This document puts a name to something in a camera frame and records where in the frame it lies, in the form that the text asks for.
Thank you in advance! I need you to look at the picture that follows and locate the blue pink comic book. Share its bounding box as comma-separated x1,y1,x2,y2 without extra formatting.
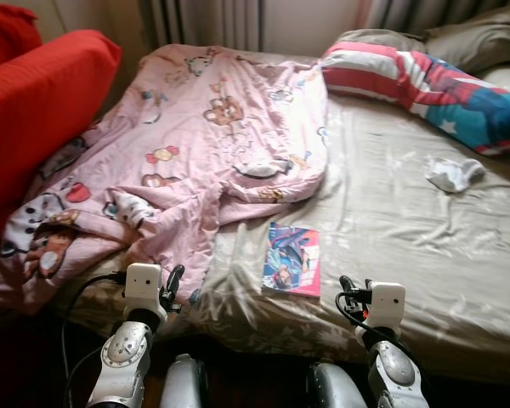
262,223,321,297

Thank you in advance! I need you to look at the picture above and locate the beige floral bedsheet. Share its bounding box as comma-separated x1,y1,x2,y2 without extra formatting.
55,47,510,383

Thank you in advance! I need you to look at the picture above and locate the silver left robot leg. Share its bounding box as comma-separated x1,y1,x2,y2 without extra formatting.
160,354,209,408

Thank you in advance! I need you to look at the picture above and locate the white sock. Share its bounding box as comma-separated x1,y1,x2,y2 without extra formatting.
425,157,487,194

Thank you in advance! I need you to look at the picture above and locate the pink cartoon print blanket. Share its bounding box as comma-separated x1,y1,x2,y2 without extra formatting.
0,44,331,315

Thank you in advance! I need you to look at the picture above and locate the striped red blue bolster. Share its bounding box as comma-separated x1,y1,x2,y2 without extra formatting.
320,41,510,158

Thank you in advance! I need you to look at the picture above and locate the large red cushion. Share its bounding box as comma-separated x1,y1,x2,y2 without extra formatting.
0,30,122,252

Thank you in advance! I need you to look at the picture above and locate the flat beige pillow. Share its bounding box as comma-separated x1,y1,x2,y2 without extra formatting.
336,28,430,54

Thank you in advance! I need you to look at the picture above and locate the pink sheer curtain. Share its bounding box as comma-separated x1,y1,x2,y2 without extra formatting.
353,0,377,31

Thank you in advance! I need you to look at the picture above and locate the crumpled beige pillow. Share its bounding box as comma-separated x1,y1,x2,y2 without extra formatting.
423,4,510,73

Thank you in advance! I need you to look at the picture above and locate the grey curtain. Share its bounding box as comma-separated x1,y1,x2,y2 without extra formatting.
365,0,510,33

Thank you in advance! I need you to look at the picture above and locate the small red cushion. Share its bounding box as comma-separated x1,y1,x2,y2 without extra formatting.
0,3,42,71

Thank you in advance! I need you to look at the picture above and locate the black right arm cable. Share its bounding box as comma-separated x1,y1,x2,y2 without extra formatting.
334,293,383,345

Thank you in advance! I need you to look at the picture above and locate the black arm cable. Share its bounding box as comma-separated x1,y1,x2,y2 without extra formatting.
59,272,128,408
334,293,383,345

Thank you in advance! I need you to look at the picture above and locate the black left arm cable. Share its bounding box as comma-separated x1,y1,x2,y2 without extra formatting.
59,272,128,408

